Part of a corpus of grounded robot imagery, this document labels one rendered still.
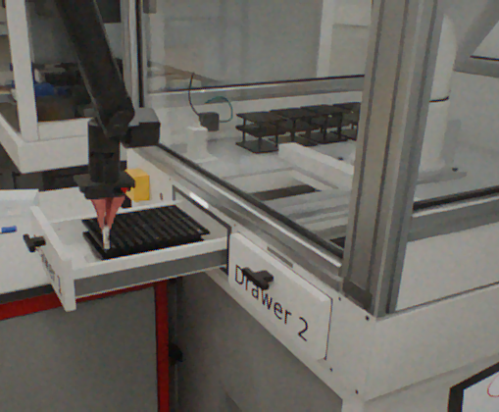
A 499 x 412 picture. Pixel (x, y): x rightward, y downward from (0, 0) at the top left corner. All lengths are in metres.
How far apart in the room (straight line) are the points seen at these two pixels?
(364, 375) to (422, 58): 0.44
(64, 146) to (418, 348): 1.36
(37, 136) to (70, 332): 0.76
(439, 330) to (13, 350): 0.91
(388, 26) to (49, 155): 1.39
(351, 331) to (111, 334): 0.73
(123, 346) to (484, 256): 0.89
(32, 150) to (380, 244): 1.37
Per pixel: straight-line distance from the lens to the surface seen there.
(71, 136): 1.97
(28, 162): 1.96
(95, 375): 1.51
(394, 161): 0.76
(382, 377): 0.92
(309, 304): 0.93
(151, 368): 1.56
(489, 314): 1.04
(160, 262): 1.12
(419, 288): 0.88
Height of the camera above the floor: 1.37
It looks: 24 degrees down
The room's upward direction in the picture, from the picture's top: straight up
